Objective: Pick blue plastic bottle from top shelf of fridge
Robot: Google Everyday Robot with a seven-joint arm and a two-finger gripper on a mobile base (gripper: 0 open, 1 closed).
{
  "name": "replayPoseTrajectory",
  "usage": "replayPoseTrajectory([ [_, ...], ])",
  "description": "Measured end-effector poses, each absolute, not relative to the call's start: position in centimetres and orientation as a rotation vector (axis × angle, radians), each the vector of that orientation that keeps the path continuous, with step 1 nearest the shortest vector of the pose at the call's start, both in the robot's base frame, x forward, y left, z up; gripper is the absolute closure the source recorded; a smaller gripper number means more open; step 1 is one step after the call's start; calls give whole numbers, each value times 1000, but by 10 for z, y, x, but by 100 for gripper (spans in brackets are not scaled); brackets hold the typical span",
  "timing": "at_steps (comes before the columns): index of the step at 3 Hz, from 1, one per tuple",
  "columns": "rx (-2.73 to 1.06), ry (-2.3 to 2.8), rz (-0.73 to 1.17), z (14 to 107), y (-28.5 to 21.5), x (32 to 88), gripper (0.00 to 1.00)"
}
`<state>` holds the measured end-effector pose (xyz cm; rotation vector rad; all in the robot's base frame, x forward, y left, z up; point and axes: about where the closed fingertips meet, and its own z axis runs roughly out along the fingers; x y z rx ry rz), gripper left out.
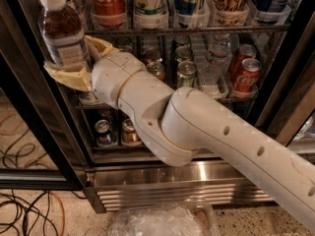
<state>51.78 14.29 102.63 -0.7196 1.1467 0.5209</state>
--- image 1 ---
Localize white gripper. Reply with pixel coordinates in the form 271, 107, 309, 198
43, 35, 145, 107

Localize brown tea plastic bottle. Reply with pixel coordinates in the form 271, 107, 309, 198
38, 0, 90, 66

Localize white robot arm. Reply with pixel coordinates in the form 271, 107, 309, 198
44, 36, 315, 231

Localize red Coca-Cola can top shelf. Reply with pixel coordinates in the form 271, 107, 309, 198
93, 0, 126, 29

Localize blue Pepsi can bottom shelf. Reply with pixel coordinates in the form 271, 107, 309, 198
94, 119, 116, 146

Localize gold can middle shelf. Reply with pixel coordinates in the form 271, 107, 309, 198
146, 62, 165, 82

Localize gold can shelf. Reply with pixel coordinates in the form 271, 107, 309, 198
121, 119, 140, 146
146, 62, 165, 82

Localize gold can bottom shelf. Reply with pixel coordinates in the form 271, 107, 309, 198
121, 119, 140, 146

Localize green can middle shelf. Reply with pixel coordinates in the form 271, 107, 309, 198
176, 61, 197, 88

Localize open glass fridge door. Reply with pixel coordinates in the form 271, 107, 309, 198
0, 0, 87, 190

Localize clear water bottle middle shelf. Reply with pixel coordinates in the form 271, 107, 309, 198
201, 33, 231, 86

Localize white green tall can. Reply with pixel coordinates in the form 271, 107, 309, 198
133, 0, 166, 18

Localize blue silver tall can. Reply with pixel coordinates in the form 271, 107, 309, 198
174, 0, 204, 29

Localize gold black tall can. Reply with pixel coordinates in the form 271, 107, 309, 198
213, 0, 246, 25

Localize red Coca-Cola can rear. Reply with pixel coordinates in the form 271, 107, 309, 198
227, 44, 257, 78

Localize red Coca-Cola can front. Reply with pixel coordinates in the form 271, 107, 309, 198
233, 58, 261, 93

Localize clear plastic bin with bag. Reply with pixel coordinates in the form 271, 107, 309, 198
106, 199, 221, 236

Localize tangled floor cables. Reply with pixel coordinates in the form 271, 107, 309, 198
0, 190, 87, 236

